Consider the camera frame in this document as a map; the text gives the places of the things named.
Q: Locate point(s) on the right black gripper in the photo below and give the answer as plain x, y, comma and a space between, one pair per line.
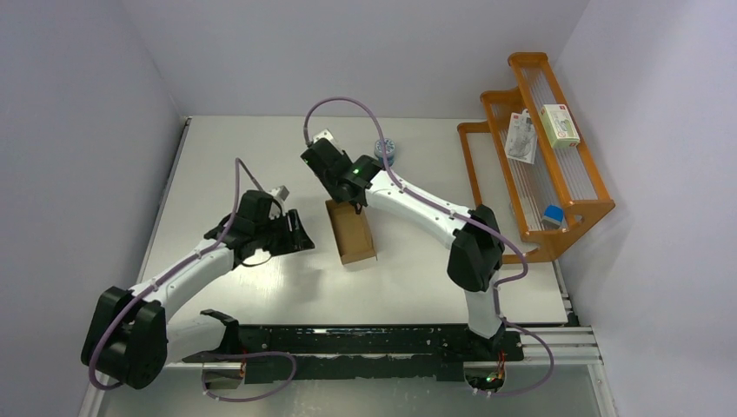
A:
326, 185

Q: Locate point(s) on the white blister package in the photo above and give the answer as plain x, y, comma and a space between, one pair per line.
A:
521, 139

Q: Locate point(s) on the brown cardboard box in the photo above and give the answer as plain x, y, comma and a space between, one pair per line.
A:
352, 233

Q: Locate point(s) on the white green product box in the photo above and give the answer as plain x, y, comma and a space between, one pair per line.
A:
559, 126

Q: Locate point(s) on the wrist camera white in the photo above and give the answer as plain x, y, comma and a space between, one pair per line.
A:
324, 135
280, 193

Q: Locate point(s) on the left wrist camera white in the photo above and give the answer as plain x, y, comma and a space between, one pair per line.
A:
280, 193

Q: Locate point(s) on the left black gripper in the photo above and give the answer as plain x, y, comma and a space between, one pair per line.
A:
295, 241

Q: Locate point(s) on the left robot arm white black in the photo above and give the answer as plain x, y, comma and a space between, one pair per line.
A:
130, 337

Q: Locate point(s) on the small blue white box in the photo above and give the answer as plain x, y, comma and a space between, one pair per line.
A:
553, 217

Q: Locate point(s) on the blue white round tin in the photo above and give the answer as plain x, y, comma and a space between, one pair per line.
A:
385, 149

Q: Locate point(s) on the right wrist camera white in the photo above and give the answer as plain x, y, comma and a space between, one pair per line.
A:
324, 135

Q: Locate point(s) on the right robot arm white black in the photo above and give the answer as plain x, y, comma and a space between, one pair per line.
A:
469, 234

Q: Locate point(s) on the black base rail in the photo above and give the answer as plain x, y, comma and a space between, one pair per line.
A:
438, 351

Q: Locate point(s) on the orange wooden rack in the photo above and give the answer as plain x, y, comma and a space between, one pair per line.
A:
567, 178

